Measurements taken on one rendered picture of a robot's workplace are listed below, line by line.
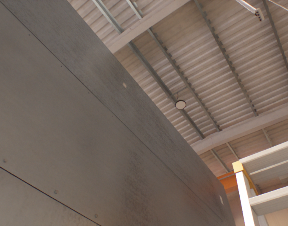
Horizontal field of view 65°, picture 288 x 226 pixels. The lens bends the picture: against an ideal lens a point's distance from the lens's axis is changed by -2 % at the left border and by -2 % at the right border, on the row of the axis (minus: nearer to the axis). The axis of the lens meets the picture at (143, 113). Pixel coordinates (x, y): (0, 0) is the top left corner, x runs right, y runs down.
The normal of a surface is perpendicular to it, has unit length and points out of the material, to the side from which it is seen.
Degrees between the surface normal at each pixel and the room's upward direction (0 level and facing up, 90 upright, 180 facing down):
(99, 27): 176
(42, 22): 90
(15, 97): 90
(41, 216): 90
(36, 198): 90
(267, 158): 180
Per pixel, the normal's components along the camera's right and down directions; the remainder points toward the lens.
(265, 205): 0.00, 0.62
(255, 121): -0.58, -0.64
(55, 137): 0.81, -0.45
